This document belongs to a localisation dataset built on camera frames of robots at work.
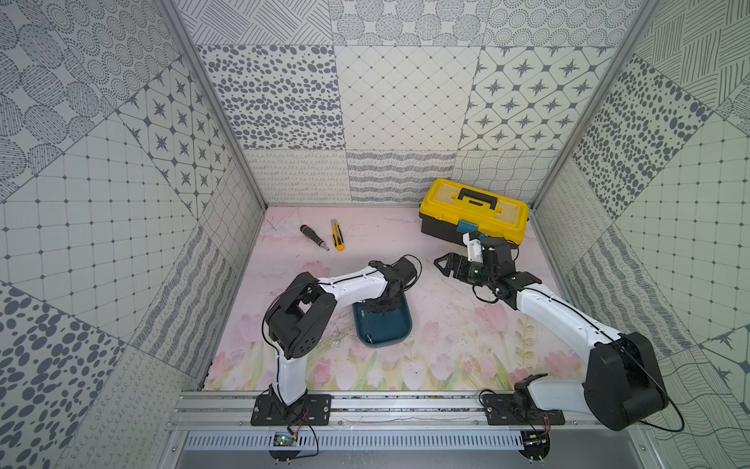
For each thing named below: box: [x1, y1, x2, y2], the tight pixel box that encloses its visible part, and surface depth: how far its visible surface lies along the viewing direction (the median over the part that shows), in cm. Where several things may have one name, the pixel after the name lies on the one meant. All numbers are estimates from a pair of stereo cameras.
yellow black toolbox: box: [418, 178, 531, 247], surface depth 100 cm
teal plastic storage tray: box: [352, 291, 413, 348], surface depth 88 cm
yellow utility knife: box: [330, 218, 346, 253], surface depth 113 cm
